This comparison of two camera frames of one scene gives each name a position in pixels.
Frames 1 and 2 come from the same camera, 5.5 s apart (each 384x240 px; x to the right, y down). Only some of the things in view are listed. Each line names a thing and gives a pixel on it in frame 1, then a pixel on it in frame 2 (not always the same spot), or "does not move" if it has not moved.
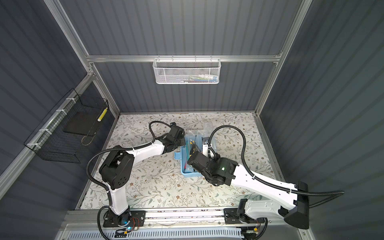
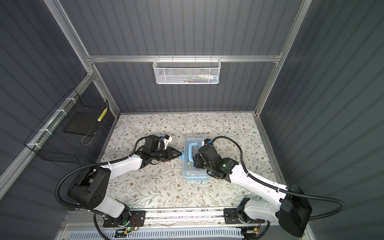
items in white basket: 200,78 does not move
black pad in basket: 82,123 does not move
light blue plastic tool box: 193,146 does not move
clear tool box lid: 208,129 -> 193,143
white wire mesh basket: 184,71 does not move
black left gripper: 183,140 -> 178,153
